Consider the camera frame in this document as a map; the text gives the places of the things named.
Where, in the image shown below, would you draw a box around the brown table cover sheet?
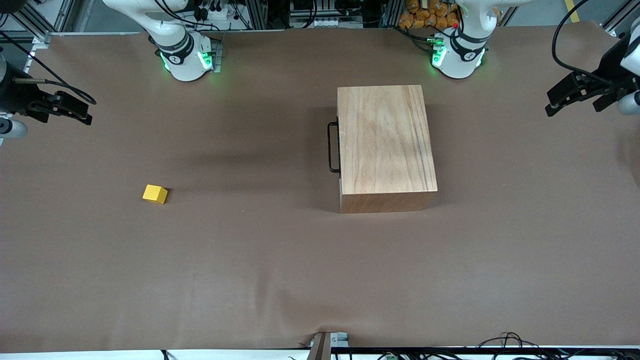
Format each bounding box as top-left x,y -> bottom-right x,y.
0,21 -> 640,353

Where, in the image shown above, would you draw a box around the yellow wooden block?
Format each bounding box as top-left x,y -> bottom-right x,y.
142,184 -> 169,205

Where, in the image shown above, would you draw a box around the black arm base cables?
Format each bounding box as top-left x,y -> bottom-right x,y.
392,24 -> 447,55

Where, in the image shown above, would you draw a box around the white power strip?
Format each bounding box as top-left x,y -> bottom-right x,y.
311,18 -> 354,29

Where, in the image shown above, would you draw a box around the black cable bundle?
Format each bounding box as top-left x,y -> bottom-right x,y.
330,331 -> 640,360

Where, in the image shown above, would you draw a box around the bag of orange items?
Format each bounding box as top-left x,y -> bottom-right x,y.
398,0 -> 462,30

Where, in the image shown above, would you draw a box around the aluminium frame post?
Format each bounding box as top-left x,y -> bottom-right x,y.
245,0 -> 268,30

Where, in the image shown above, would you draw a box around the metal table edge bracket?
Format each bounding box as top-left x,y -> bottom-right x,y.
306,331 -> 351,360

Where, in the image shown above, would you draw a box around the black metal drawer handle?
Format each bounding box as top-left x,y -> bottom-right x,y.
327,121 -> 342,174

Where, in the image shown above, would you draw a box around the power strip with black plugs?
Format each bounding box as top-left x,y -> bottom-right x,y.
192,0 -> 238,22

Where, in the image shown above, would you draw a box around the grey metal base plate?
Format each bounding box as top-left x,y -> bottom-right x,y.
210,33 -> 225,74

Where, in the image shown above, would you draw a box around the wooden drawer cabinet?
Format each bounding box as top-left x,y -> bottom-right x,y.
336,84 -> 439,214

